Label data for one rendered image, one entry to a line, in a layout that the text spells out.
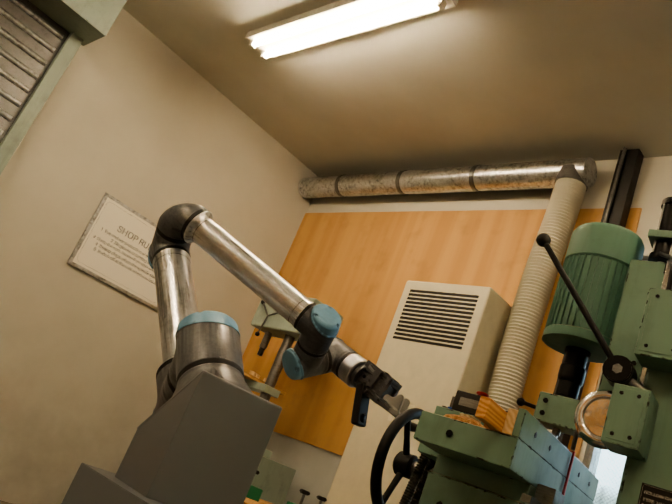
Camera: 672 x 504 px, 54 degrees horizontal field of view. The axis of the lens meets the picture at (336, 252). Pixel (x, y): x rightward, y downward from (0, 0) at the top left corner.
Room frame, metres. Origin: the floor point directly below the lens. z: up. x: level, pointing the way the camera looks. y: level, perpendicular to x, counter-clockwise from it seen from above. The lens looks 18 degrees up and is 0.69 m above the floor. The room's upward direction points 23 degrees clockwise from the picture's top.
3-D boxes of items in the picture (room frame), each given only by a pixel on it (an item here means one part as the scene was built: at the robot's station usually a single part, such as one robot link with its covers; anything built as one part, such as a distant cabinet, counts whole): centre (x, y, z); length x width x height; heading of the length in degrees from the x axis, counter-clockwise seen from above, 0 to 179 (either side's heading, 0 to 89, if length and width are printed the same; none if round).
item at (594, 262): (1.51, -0.63, 1.35); 0.18 x 0.18 x 0.31
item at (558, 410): (1.50, -0.64, 1.03); 0.14 x 0.07 x 0.09; 49
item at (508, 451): (1.56, -0.53, 0.87); 0.61 x 0.30 x 0.06; 139
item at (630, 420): (1.27, -0.67, 1.02); 0.09 x 0.07 x 0.12; 139
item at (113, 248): (3.90, 1.11, 1.48); 0.64 x 0.02 x 0.46; 131
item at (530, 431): (1.46, -0.64, 0.93); 0.60 x 0.02 x 0.06; 139
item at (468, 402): (1.61, -0.46, 0.99); 0.13 x 0.11 x 0.06; 139
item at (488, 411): (1.42, -0.55, 0.92); 0.60 x 0.02 x 0.04; 139
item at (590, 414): (1.33, -0.64, 1.02); 0.12 x 0.03 x 0.12; 49
